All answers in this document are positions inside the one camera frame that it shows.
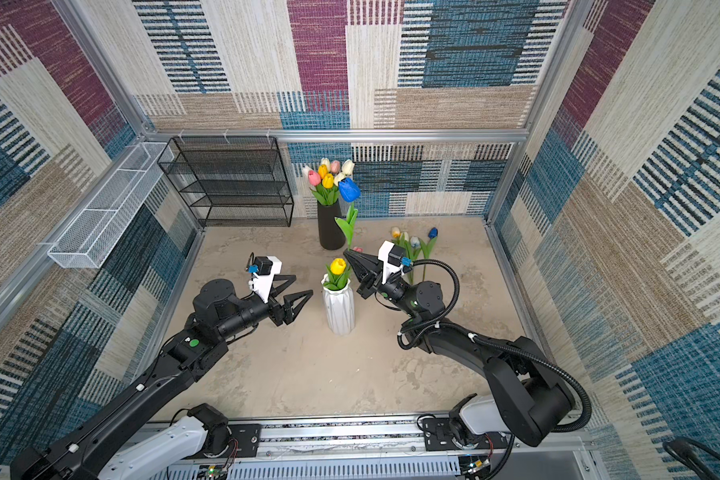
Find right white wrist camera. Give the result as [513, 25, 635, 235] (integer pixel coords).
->
[378, 241, 413, 283]

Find black cables at right edge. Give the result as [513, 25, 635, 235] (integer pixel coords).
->
[662, 436, 720, 480]

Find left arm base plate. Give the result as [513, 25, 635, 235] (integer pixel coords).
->
[189, 423, 262, 461]

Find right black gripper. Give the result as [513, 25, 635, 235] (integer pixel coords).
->
[344, 249, 417, 317]

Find cream white tulip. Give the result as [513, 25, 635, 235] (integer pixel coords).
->
[341, 159, 355, 177]

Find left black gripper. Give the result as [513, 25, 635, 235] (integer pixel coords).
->
[217, 273, 311, 344]

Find white wire mesh basket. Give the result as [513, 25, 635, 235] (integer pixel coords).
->
[48, 142, 165, 269]

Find blue tulip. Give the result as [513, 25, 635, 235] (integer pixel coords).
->
[420, 227, 439, 259]
[334, 177, 361, 248]

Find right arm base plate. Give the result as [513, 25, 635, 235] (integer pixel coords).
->
[416, 414, 509, 451]

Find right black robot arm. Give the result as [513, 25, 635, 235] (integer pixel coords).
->
[343, 245, 592, 446]

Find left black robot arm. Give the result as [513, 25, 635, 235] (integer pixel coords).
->
[10, 274, 313, 479]

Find aluminium rail with cable duct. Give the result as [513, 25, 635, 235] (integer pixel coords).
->
[95, 413, 608, 479]

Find white ribbed ceramic vase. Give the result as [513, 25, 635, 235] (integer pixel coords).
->
[322, 280, 355, 336]

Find black wire shelf rack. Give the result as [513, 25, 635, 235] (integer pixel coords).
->
[157, 136, 294, 227]

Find black cylindrical vase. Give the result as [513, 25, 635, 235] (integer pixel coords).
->
[317, 202, 345, 251]

